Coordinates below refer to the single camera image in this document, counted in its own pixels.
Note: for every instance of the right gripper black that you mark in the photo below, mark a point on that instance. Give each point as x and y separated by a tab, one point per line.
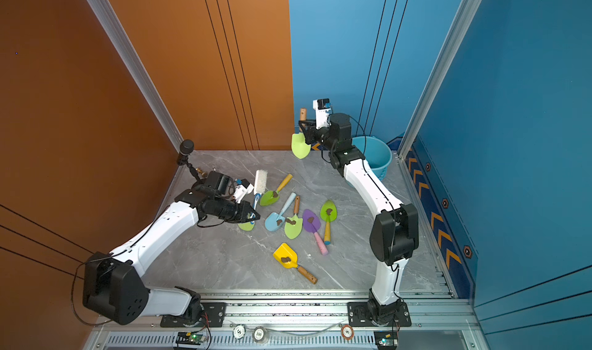
311	135

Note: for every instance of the light green trowel wooden handle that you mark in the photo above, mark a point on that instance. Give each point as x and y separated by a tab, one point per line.
298	146

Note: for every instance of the scrub brush blue white handle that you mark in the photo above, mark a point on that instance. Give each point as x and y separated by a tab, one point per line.
259	186

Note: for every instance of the green pointed shovel wooden handle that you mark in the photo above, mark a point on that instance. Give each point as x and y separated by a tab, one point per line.
293	225

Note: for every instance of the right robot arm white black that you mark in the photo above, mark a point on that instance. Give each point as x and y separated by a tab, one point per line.
395	232

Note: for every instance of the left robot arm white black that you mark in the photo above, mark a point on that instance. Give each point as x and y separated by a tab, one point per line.
113	283

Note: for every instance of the turquoise plastic bucket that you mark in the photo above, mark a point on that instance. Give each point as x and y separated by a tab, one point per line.
377	153

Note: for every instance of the light blue scoop trowel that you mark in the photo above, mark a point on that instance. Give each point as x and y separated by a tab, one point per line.
276	220

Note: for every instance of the brass chess pawn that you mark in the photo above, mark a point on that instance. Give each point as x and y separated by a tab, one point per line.
201	173

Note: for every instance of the black microphone on stand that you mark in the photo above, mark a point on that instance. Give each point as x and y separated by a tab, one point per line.
189	165

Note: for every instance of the green circuit board left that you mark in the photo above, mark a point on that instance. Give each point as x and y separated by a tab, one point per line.
190	338

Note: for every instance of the green circuit board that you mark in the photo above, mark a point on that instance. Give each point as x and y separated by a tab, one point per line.
386	340
190	338

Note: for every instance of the red rimmed round sticker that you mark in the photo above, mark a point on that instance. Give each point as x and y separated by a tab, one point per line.
347	332

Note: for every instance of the green circuit board right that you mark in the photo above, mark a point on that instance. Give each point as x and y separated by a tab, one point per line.
386	340

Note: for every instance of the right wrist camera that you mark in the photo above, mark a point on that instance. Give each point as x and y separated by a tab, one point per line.
323	111

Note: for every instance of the green shovel wooden handle left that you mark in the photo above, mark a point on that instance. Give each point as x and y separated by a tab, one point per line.
247	226

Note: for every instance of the green leaf trowel yellow handle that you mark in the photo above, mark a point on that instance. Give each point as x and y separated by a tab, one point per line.
328	215

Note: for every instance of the purple trowel pink handle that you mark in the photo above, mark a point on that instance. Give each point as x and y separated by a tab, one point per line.
311	223

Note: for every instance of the yellow scoop wooden handle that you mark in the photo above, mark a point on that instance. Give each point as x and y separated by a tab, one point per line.
288	258

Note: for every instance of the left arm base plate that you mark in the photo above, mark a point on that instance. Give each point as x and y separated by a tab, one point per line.
208	314

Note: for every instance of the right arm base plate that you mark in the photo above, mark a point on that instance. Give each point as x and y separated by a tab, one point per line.
368	314

